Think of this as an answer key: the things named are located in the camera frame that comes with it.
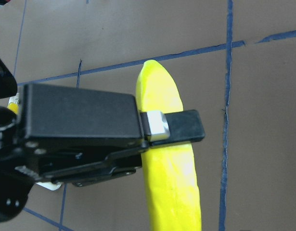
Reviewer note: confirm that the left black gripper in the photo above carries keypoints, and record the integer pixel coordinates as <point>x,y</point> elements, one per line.
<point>68,135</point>

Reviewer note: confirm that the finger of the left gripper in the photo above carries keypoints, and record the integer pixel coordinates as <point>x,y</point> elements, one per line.
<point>175,128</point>

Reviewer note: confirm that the yellow banana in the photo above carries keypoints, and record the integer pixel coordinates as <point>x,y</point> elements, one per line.
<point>13,103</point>
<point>172,193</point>

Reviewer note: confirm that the light grey bear tray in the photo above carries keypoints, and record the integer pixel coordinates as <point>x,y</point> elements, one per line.
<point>50,186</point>

